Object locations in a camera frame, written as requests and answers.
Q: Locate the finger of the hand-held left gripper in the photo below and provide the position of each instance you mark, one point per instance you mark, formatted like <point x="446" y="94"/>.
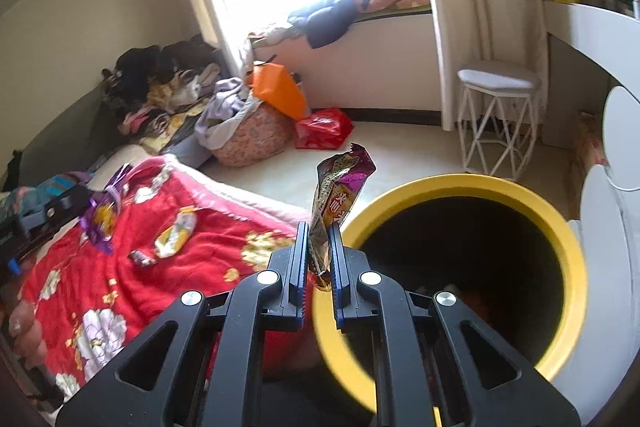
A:
<point x="65" y="207"/>

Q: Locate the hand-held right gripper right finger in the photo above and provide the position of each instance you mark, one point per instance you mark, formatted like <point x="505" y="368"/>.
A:
<point x="336" y="277"/>

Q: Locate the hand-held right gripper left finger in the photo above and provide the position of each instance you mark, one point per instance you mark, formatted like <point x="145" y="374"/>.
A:
<point x="301" y="277"/>

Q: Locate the purple foil wrapper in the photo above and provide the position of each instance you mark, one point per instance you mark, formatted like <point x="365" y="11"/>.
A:
<point x="105" y="219"/>

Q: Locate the purple snack packet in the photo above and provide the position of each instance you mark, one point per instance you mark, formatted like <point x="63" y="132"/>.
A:
<point x="340" y="187"/>

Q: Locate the yellow-rimmed black bin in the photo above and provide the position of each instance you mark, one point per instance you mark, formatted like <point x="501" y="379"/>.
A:
<point x="450" y="184"/>

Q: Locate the person's left hand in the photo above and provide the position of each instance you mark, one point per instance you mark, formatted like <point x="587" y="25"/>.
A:
<point x="27" y="332"/>

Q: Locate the teal patterned cloth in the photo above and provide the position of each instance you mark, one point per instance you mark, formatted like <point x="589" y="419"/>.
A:
<point x="45" y="189"/>

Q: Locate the cream blanket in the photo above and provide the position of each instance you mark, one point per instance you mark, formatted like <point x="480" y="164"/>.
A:
<point x="125" y="155"/>

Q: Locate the small dark candy wrapper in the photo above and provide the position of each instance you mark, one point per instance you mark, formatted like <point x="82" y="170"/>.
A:
<point x="142" y="258"/>

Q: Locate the red floral blanket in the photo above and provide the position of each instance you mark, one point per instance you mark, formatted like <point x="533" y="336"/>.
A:
<point x="200" y="287"/>

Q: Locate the yellow snack wrapper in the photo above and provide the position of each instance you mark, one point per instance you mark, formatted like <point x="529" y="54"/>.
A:
<point x="175" y="232"/>

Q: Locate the floral fabric basket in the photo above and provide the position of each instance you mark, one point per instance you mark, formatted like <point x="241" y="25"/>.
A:
<point x="255" y="137"/>

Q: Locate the red shopping bag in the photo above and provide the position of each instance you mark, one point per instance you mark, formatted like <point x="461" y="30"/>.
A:
<point x="322" y="129"/>

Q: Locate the pile of clothes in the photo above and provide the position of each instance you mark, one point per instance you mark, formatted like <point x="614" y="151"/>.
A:
<point x="150" y="77"/>

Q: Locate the grey garment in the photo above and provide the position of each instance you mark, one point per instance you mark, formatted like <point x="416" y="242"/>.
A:
<point x="225" y="107"/>

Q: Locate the orange bag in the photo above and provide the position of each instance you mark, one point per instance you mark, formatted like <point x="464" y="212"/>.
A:
<point x="277" y="89"/>

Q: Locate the dark blue jacket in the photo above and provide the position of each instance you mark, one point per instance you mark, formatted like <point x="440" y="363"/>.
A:
<point x="325" y="19"/>

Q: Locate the white chair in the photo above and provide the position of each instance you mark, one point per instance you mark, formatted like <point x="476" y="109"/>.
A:
<point x="615" y="217"/>

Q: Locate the white desk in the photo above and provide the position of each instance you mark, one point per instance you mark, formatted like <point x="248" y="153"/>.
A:
<point x="595" y="29"/>

